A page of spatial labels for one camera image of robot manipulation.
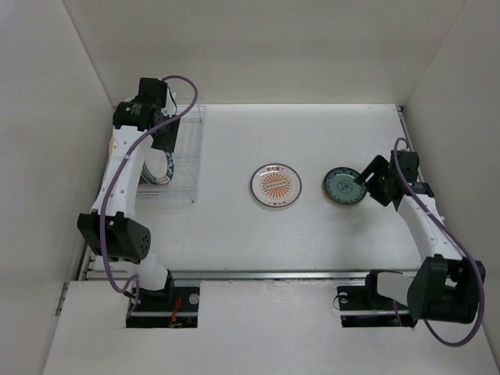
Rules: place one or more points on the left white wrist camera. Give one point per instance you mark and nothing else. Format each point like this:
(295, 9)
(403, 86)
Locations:
(173, 102)

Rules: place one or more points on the aluminium table frame rail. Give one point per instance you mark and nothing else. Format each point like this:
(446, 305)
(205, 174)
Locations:
(225, 232)

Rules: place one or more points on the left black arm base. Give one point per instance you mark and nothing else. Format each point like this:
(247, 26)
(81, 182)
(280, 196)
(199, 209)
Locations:
(177, 311)

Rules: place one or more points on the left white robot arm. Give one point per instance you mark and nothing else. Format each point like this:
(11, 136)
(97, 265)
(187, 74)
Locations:
(110, 228)

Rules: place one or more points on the white orange sunburst plate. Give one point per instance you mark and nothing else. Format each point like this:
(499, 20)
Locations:
(275, 185)

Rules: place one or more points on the yellow patterned plate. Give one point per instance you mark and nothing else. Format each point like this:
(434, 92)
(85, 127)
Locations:
(324, 187)

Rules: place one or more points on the green rimmed white plate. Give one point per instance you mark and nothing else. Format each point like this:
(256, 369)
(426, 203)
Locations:
(158, 167)

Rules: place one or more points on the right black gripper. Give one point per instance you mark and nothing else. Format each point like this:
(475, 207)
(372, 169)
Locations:
(377, 166)

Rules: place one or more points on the blue floral green plate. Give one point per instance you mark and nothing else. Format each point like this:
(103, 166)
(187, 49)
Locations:
(341, 187)

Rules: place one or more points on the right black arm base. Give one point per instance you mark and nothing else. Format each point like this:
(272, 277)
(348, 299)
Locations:
(359, 310)

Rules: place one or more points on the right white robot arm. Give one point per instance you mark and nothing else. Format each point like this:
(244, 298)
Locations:
(448, 286)

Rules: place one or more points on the white wire dish rack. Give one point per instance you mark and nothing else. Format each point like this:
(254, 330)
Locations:
(183, 164)

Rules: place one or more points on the beige plate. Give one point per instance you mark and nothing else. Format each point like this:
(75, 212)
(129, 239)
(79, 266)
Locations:
(112, 146)

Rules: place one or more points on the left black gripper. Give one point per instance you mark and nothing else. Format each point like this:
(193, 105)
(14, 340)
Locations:
(166, 142)

